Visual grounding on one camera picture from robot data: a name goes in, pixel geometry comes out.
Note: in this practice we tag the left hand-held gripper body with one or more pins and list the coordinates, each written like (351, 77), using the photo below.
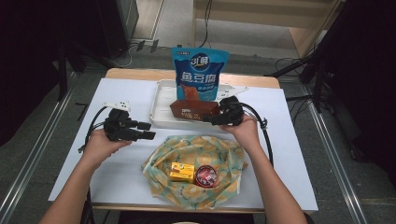
(116, 127)

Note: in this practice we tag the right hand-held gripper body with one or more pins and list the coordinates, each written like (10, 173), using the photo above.
(233, 112)

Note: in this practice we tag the brown carton box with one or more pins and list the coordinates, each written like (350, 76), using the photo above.
(193, 110)

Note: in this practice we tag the white plastic tray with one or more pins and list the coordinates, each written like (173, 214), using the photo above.
(163, 105)

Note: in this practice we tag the blue snack pouch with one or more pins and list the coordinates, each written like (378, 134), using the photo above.
(199, 74)

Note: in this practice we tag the green yellow floral cloth bag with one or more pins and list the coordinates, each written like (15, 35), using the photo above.
(186, 152)

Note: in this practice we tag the yellow small box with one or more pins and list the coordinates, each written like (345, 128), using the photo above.
(182, 172)

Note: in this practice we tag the red round tin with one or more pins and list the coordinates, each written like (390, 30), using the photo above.
(206, 176)

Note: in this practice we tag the person's right hand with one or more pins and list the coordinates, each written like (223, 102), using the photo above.
(246, 133)

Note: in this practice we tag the person's left hand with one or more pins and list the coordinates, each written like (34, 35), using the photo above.
(99, 149)

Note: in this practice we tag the white table mat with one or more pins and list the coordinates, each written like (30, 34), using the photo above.
(124, 93)

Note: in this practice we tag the black metal stand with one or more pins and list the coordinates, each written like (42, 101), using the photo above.
(62, 74)

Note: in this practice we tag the person's dark clothing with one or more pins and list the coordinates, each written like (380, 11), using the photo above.
(149, 218)

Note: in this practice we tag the black tripod stand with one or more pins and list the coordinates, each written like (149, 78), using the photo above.
(317, 77)

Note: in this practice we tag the light wooden platform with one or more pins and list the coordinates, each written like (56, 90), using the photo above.
(249, 12)

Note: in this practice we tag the dark cabinet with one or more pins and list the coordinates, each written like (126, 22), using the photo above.
(121, 21)

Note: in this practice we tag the black curtain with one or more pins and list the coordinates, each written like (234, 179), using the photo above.
(25, 62)
(370, 77)

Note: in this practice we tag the metal floor rail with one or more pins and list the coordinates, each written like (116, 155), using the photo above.
(34, 155)
(337, 161)

